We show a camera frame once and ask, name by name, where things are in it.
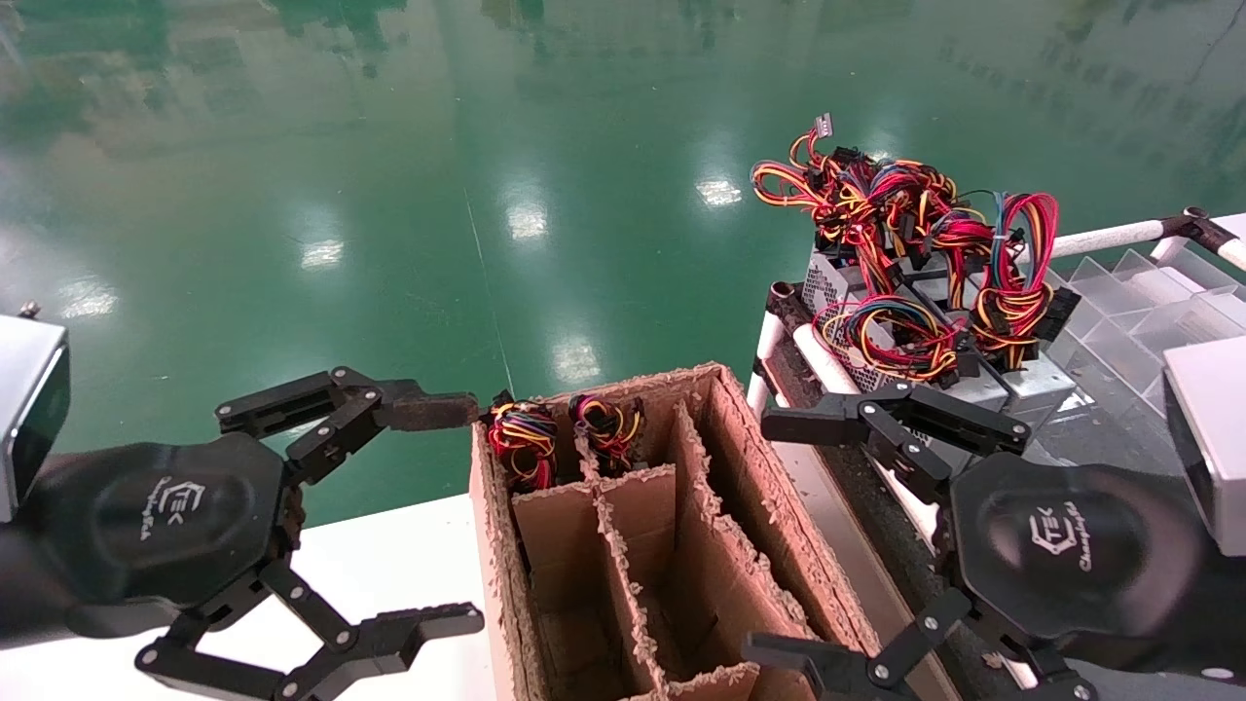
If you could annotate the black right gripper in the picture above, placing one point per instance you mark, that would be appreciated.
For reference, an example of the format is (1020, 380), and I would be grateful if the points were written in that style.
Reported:
(1071, 545)

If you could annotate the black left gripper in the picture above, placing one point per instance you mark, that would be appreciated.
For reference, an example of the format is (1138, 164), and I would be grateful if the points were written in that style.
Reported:
(165, 526)

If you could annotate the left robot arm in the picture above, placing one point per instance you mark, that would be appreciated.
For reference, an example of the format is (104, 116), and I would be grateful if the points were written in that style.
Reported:
(19, 594)

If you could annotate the brown cardboard divider box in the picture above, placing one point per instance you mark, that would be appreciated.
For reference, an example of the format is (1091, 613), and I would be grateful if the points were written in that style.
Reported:
(720, 574)

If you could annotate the grey mesh power supply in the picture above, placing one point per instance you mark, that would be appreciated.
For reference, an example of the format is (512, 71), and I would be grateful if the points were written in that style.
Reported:
(852, 362)

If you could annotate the grey power supply, red bundle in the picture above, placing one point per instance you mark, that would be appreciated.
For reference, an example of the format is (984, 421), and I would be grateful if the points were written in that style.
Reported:
(959, 234)

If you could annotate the clear plastic divider tray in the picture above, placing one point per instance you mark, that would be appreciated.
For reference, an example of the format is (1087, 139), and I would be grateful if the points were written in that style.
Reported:
(1129, 312)

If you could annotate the white pipe rack frame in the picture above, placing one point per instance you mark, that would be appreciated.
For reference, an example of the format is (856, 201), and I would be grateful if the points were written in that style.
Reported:
(823, 358)

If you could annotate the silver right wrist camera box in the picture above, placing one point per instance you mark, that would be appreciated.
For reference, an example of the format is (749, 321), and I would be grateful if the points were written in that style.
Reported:
(1212, 438)

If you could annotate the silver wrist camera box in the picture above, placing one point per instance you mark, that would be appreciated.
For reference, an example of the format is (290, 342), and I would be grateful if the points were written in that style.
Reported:
(24, 409)
(1212, 438)

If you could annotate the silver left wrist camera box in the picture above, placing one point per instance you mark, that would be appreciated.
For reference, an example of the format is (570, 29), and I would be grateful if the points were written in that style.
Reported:
(24, 409)

